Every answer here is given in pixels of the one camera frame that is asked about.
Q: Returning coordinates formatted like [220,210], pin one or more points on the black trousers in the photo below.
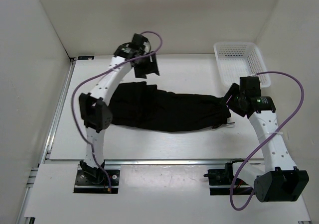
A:
[144,106]

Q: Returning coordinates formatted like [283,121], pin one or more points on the white plastic mesh basket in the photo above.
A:
[237,59]

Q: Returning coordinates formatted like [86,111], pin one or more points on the aluminium front rail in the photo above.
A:
[170,161]

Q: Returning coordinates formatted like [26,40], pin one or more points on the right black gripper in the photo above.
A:
[234,90]

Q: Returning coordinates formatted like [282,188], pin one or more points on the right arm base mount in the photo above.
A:
[220,180]

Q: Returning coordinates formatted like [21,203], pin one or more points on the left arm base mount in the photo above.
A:
[85,184]

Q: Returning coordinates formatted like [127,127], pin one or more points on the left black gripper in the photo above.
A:
[151,68]

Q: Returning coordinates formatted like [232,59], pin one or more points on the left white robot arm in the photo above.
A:
[95,111]

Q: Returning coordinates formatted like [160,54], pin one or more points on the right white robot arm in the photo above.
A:
[269,169]

